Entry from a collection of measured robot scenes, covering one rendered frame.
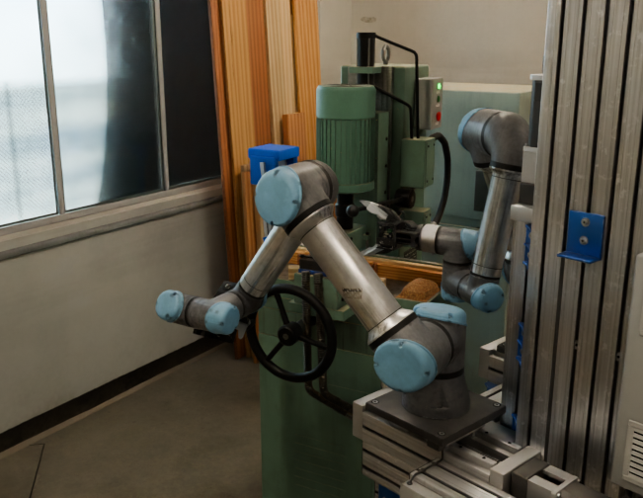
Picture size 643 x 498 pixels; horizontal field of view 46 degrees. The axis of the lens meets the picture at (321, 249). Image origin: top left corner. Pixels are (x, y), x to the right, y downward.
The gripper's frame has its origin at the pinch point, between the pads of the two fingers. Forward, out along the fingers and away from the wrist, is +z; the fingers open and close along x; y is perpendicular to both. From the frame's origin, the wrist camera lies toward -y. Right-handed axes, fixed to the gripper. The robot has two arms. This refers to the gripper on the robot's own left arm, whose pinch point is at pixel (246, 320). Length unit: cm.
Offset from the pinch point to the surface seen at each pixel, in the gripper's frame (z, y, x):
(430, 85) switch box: 32, -86, 23
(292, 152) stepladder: 83, -76, -54
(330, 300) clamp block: 11.0, -11.1, 18.1
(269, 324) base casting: 25.5, -1.4, -8.5
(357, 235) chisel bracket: 29.5, -34.4, 11.8
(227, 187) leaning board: 117, -66, -109
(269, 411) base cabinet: 39.5, 25.0, -8.8
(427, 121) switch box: 37, -76, 22
